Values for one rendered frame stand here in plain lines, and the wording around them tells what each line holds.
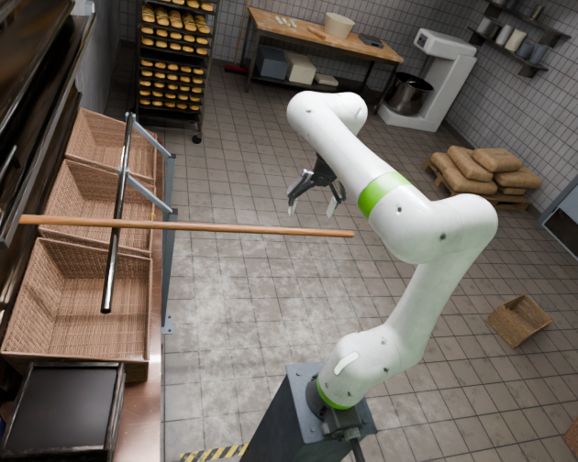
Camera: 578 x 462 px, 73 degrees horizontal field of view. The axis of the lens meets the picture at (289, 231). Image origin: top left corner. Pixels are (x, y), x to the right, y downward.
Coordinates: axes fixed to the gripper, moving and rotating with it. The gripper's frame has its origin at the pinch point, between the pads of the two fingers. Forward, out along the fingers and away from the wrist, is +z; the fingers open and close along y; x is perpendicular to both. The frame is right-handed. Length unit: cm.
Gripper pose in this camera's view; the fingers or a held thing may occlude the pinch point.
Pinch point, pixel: (310, 212)
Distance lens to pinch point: 127.4
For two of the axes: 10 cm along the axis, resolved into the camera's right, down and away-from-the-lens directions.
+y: 9.4, 0.3, 3.5
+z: -2.5, 7.5, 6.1
